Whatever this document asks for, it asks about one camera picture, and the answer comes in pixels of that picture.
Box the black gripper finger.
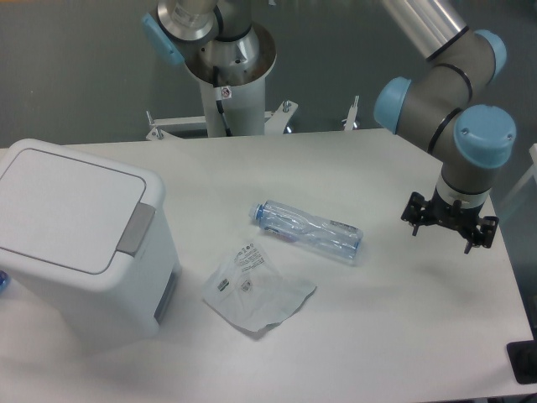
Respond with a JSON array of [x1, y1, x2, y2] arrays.
[[401, 191, 430, 236], [463, 216, 499, 254]]

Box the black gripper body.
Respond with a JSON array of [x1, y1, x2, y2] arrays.
[[420, 196, 482, 231]]

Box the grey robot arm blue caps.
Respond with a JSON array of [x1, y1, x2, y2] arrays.
[[142, 1, 516, 249]]

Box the white trash can body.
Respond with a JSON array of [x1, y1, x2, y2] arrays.
[[0, 138, 182, 342]]

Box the white trash can lid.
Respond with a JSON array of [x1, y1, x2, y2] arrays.
[[1, 140, 164, 275]]

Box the blue object behind trash can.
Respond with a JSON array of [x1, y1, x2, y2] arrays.
[[0, 270, 10, 293]]

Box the clear plastic water bottle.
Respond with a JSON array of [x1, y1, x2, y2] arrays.
[[248, 200, 363, 263]]

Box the black device at table edge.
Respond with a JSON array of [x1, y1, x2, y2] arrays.
[[507, 340, 536, 385]]

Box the crumpled clear plastic wrapper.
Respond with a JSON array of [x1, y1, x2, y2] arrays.
[[201, 238, 317, 339]]

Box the white frame at right edge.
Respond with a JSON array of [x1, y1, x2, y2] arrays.
[[499, 144, 536, 221]]

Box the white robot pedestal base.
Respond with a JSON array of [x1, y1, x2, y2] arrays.
[[145, 23, 361, 142]]

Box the black cable on pedestal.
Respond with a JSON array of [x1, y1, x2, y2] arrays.
[[211, 65, 233, 137]]

